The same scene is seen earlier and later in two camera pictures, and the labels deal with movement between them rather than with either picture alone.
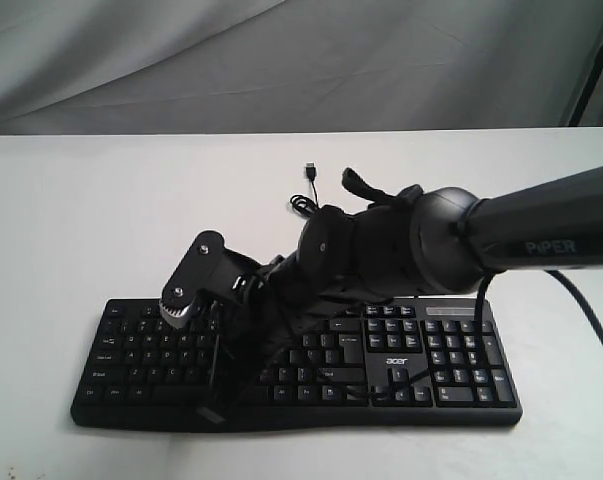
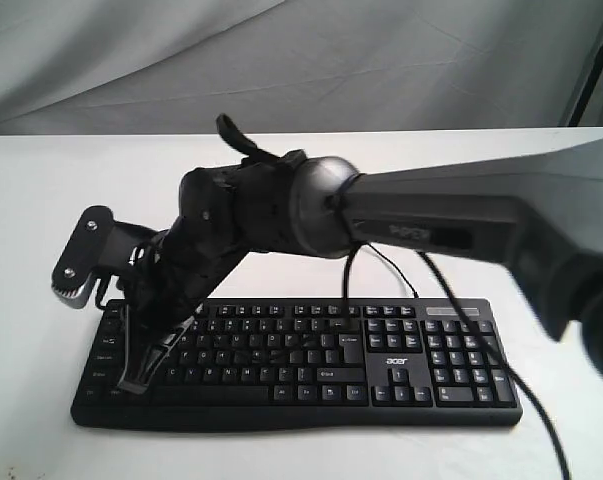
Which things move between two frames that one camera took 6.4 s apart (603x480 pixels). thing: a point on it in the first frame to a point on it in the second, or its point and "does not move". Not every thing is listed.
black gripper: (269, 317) to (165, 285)
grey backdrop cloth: (113, 67) does not move
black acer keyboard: (401, 364) does not move
